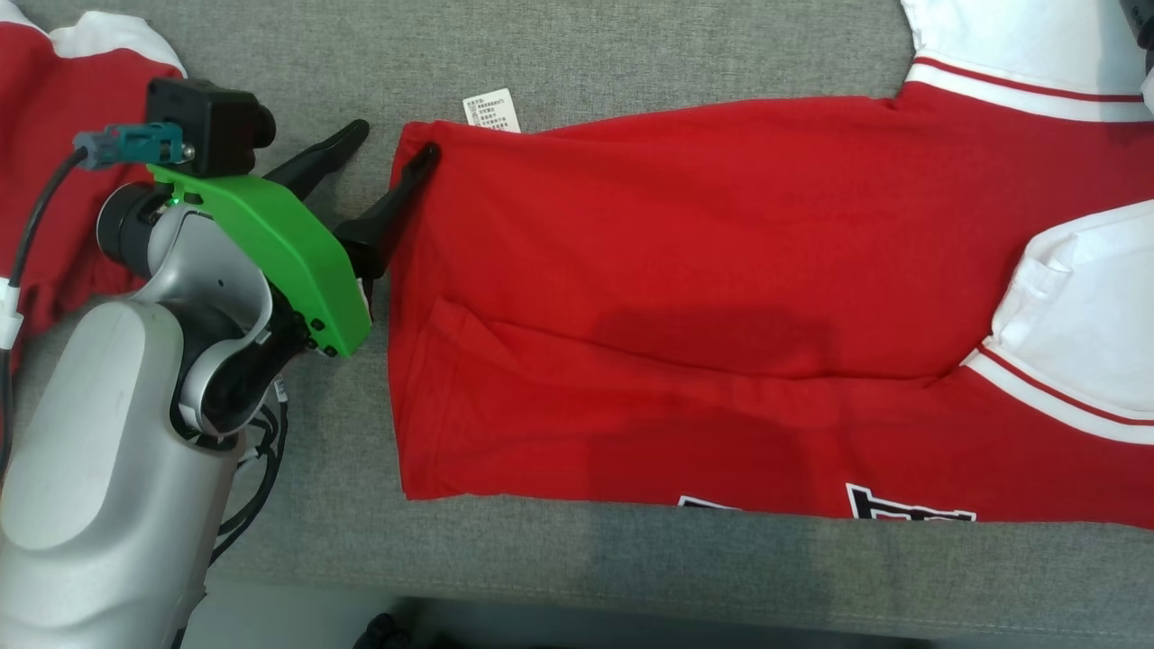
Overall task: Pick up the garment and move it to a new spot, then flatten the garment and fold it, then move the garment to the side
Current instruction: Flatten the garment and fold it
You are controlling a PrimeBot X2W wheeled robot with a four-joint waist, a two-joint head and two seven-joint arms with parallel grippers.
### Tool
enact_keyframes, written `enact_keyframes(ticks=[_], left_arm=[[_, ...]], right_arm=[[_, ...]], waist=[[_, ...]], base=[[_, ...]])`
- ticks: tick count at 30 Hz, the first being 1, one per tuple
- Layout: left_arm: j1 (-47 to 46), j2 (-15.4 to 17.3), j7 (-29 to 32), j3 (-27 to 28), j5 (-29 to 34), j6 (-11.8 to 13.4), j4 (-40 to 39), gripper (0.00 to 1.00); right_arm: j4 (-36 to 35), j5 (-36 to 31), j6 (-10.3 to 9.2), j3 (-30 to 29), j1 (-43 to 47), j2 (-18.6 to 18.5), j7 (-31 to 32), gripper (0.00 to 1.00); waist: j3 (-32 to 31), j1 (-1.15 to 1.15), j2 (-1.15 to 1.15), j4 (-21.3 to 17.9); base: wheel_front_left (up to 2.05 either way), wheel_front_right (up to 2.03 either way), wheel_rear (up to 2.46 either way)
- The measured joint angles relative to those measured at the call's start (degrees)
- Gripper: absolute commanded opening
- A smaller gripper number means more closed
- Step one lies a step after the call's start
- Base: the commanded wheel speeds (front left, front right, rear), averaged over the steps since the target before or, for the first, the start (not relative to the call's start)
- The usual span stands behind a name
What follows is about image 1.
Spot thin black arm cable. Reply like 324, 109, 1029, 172
209, 379, 291, 567

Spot black left camera cable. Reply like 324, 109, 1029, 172
0, 147, 91, 479

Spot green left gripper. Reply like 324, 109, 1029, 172
147, 119, 443, 359

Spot red shorts with white stripes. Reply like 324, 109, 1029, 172
0, 11, 188, 370

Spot red jersey with white sleeves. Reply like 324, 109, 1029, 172
388, 0, 1154, 530

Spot teal left cable plug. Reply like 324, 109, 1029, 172
74, 123, 195, 170

